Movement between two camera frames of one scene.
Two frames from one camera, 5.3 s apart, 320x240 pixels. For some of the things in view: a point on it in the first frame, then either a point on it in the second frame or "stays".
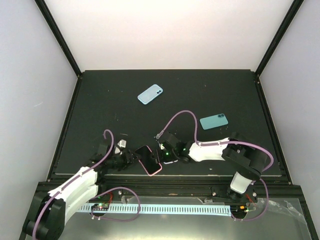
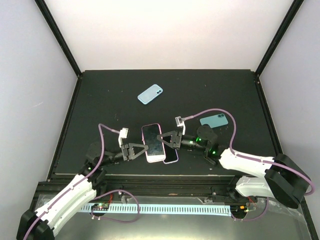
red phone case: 148,160 -> 155,151
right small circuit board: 238,209 stays
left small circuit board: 100,206 stays
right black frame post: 279,36 stays
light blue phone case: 150,94 stays
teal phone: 213,121 stays
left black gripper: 128,159 -> 128,153
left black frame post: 59,36 stays
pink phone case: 148,161 -> 155,152
